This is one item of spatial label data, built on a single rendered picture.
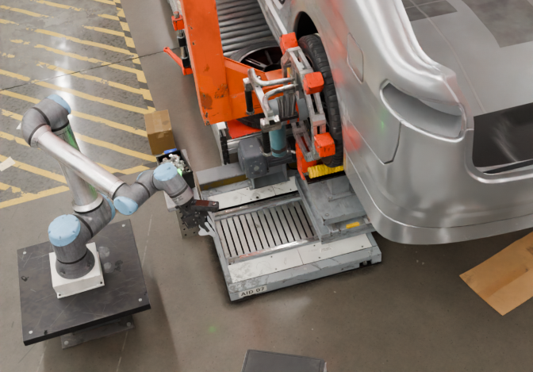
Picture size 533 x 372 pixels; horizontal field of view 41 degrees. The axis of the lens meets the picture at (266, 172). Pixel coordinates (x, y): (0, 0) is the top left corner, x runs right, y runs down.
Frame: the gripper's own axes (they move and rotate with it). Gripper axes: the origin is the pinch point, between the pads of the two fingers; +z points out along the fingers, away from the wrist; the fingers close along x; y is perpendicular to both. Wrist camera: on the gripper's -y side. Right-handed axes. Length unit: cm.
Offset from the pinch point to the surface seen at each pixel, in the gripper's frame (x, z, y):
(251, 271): -51, 57, 26
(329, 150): -46, 7, -47
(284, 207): -100, 55, 12
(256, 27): -252, -7, 22
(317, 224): -79, 61, -9
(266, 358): 21, 55, 3
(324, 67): -62, -24, -59
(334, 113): -51, -6, -56
